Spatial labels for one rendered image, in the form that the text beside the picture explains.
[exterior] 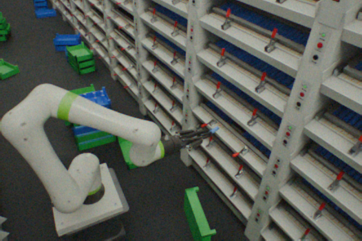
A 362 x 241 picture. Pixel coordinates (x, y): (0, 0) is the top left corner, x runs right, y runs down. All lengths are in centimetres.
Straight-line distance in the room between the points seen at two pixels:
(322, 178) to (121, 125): 80
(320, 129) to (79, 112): 90
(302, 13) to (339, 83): 26
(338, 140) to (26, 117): 108
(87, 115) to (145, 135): 24
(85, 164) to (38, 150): 31
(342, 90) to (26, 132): 105
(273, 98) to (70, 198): 94
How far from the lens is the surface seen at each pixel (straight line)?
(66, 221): 151
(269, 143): 129
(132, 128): 108
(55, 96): 116
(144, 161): 118
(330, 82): 104
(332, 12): 97
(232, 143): 152
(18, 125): 107
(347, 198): 121
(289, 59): 112
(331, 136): 111
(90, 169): 136
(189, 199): 166
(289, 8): 106
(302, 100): 109
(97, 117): 111
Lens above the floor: 156
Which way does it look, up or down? 37 degrees down
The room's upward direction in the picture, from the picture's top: 3 degrees clockwise
